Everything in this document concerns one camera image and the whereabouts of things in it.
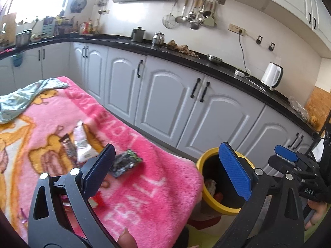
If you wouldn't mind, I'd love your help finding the person's right hand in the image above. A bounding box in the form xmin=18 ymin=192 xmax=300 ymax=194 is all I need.
xmin=305 ymin=201 xmax=330 ymax=232

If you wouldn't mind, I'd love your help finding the steel teapot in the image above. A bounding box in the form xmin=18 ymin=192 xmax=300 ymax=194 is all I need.
xmin=152 ymin=31 xmax=165 ymax=47

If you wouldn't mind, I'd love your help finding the dark green black wrapper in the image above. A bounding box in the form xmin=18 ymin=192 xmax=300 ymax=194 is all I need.
xmin=109 ymin=148 xmax=143 ymax=178

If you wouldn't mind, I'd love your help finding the brown wrapper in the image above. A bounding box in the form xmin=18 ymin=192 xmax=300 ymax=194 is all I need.
xmin=60 ymin=134 xmax=78 ymax=159

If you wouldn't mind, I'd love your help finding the clear plastic bag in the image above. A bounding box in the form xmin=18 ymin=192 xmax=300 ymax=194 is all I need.
xmin=288 ymin=96 xmax=310 ymax=121

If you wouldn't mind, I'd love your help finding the large steel ladle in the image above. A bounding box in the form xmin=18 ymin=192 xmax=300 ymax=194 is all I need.
xmin=189 ymin=1 xmax=200 ymax=30

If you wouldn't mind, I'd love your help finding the steel cooking pot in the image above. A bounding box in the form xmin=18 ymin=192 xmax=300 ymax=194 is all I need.
xmin=16 ymin=30 xmax=33 ymax=48

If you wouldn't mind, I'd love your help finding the teal utensil holder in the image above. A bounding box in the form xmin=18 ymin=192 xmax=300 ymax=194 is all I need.
xmin=43 ymin=17 xmax=56 ymax=37

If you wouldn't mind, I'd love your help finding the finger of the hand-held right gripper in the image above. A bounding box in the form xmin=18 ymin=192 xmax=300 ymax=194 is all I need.
xmin=267 ymin=155 xmax=307 ymax=179
xmin=275 ymin=145 xmax=317 ymax=169

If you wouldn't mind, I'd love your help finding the person's left hand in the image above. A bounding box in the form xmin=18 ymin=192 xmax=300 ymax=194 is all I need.
xmin=116 ymin=227 xmax=138 ymax=248

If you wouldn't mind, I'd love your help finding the green spatula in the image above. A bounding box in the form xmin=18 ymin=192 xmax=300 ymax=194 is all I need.
xmin=204 ymin=2 xmax=217 ymax=28

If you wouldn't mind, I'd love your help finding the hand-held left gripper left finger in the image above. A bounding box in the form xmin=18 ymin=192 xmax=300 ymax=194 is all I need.
xmin=27 ymin=143 xmax=122 ymax=248

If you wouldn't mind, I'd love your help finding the dark green pot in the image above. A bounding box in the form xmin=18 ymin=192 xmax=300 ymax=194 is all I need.
xmin=131 ymin=26 xmax=145 ymax=42

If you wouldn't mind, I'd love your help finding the white electric kettle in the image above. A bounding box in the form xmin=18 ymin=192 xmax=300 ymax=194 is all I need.
xmin=261 ymin=62 xmax=284 ymax=92

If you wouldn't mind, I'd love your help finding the white wall cabinet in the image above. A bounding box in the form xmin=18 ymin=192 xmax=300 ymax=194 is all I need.
xmin=269 ymin=0 xmax=331 ymax=45

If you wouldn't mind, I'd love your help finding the round dark wall fan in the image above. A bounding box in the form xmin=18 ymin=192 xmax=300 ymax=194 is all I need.
xmin=70 ymin=0 xmax=87 ymax=13

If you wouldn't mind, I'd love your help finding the pile of ginger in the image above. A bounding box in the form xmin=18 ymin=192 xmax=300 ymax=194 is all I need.
xmin=167 ymin=40 xmax=200 ymax=59

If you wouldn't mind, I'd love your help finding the white base cabinet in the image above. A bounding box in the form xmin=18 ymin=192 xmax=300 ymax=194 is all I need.
xmin=0 ymin=41 xmax=317 ymax=179

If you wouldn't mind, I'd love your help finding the red stool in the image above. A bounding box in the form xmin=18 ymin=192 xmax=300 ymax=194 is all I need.
xmin=187 ymin=212 xmax=221 ymax=230

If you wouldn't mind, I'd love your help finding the group of condiment bottles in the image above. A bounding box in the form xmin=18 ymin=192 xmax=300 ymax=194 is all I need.
xmin=79 ymin=18 xmax=100 ymax=35

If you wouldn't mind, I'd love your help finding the black power cable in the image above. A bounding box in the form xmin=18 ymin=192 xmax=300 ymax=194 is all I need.
xmin=238 ymin=32 xmax=253 ymax=76

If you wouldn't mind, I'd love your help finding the wooden cutting board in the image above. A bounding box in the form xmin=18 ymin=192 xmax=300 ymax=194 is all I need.
xmin=0 ymin=13 xmax=17 ymax=44

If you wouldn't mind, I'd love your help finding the pink printed blanket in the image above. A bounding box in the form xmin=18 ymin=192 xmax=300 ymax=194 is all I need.
xmin=0 ymin=76 xmax=205 ymax=246

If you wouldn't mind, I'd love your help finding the wire strainer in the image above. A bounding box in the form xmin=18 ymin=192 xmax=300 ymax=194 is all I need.
xmin=162 ymin=0 xmax=180 ymax=30

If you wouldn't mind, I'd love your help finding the black metal stand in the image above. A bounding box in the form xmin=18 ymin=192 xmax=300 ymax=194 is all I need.
xmin=308 ymin=114 xmax=331 ymax=157

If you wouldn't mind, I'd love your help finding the wall power outlet strip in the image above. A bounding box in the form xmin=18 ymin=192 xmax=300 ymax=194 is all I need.
xmin=229 ymin=23 xmax=246 ymax=36

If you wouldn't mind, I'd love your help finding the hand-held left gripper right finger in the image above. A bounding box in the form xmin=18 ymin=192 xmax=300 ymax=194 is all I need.
xmin=215 ymin=142 xmax=306 ymax=248

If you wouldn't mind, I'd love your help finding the black countertop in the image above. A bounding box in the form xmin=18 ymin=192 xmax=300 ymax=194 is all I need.
xmin=0 ymin=32 xmax=321 ymax=136

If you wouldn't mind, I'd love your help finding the wall rack with utensils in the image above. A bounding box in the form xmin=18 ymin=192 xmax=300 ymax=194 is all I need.
xmin=97 ymin=0 xmax=110 ymax=15

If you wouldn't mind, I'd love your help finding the yellow-rimmed waste bin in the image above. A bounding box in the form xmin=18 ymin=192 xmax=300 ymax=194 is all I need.
xmin=196 ymin=147 xmax=256 ymax=216

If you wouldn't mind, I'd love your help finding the wooden wall panel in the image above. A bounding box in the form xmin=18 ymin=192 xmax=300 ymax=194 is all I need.
xmin=305 ymin=86 xmax=331 ymax=128

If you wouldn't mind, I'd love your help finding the light blue cloth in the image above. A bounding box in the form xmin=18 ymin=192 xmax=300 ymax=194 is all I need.
xmin=0 ymin=77 xmax=69 ymax=124

